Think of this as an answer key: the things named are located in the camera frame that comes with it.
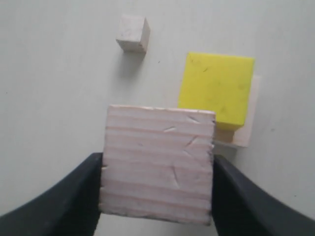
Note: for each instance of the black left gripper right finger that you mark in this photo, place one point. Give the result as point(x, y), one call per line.
point(241, 208)

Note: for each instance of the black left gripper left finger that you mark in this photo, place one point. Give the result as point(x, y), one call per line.
point(69, 208)

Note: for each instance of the medium wooden cube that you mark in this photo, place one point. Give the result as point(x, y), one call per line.
point(158, 164)

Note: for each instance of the yellow cube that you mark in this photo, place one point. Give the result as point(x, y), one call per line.
point(218, 83)

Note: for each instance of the large wooden cube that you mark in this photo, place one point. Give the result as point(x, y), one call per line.
point(241, 137)

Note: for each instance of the small wooden cube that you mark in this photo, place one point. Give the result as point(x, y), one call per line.
point(133, 33)

